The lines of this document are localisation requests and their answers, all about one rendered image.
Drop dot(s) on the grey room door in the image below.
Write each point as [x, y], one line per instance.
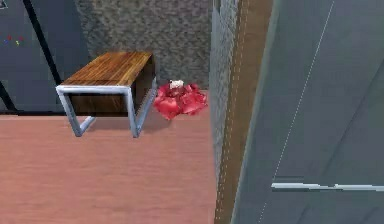
[316, 116]

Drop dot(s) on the red crumpled cloth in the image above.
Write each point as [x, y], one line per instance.
[180, 100]

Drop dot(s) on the dark grey fridge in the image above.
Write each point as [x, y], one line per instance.
[26, 56]

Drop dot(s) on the wooden side table metal legs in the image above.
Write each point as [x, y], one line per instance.
[110, 68]

